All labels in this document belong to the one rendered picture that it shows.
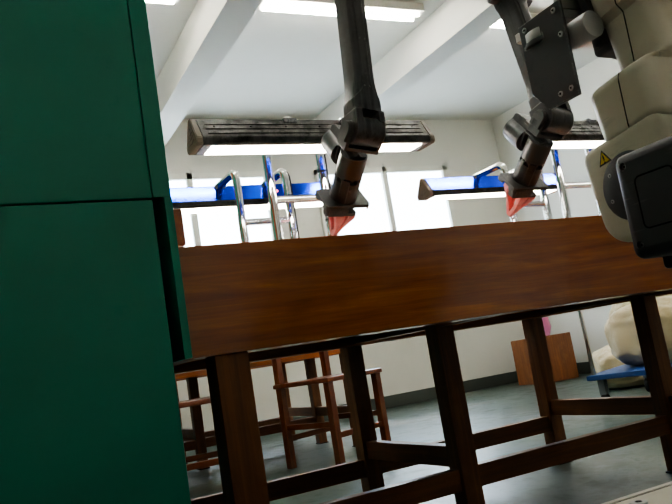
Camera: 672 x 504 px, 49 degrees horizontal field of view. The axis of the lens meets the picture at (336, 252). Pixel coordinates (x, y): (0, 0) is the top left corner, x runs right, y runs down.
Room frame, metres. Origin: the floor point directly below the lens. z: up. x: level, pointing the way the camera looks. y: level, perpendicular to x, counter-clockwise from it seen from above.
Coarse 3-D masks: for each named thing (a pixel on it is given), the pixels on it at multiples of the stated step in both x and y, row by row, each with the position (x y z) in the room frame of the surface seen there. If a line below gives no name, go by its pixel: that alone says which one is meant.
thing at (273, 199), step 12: (288, 120) 1.65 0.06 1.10; (264, 156) 1.80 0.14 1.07; (324, 156) 1.88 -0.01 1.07; (264, 168) 1.80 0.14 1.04; (324, 168) 1.87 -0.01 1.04; (324, 180) 1.87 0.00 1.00; (276, 192) 1.81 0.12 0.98; (276, 204) 1.80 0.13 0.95; (276, 216) 1.80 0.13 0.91; (276, 228) 1.80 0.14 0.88
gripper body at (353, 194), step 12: (336, 180) 1.46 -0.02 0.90; (360, 180) 1.47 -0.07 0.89; (324, 192) 1.50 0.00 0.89; (336, 192) 1.48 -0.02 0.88; (348, 192) 1.47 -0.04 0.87; (360, 192) 1.54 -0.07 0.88; (324, 204) 1.48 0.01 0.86; (336, 204) 1.48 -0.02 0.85; (348, 204) 1.49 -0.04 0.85; (360, 204) 1.50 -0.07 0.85
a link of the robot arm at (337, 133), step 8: (336, 128) 1.47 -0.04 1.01; (344, 128) 1.38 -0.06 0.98; (352, 128) 1.38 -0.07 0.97; (328, 136) 1.48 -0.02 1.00; (336, 136) 1.47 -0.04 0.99; (344, 136) 1.39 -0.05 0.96; (328, 144) 1.48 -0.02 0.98; (336, 144) 1.46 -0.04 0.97; (344, 144) 1.40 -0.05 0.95; (328, 152) 1.48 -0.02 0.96; (360, 152) 1.42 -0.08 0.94; (368, 152) 1.43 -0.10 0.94; (376, 152) 1.44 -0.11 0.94; (336, 160) 1.48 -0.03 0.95
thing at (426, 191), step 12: (420, 180) 2.50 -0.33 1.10; (432, 180) 2.51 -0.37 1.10; (444, 180) 2.53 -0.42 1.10; (456, 180) 2.55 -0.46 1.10; (468, 180) 2.57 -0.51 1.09; (480, 180) 2.59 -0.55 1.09; (492, 180) 2.62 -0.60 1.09; (552, 180) 2.74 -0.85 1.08; (420, 192) 2.51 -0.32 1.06; (432, 192) 2.47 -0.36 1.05; (444, 192) 2.49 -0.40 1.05; (456, 192) 2.52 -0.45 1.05; (468, 192) 2.54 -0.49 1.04; (480, 192) 2.57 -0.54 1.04; (492, 192) 2.59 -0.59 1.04; (552, 192) 2.79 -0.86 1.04
